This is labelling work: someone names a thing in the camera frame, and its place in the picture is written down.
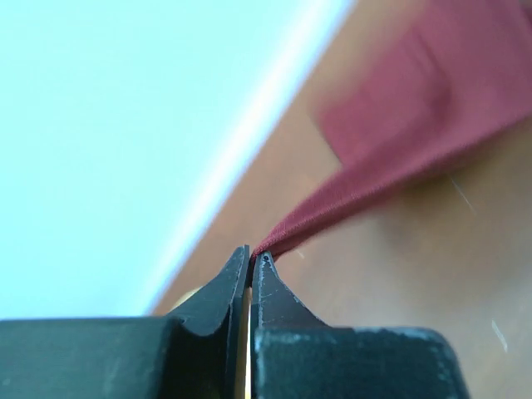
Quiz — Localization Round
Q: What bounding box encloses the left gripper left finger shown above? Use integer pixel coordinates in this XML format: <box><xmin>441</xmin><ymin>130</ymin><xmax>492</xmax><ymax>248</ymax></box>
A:
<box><xmin>1</xmin><ymin>246</ymin><xmax>250</xmax><ymax>398</ymax></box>

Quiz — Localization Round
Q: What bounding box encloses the dark red cloth napkin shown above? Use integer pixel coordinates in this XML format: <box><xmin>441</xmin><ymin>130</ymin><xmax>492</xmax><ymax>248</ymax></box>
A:
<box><xmin>255</xmin><ymin>1</ymin><xmax>531</xmax><ymax>257</ymax></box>

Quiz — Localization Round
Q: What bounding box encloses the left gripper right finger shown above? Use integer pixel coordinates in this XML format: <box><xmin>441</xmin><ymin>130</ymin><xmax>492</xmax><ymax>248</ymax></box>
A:
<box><xmin>250</xmin><ymin>253</ymin><xmax>470</xmax><ymax>398</ymax></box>

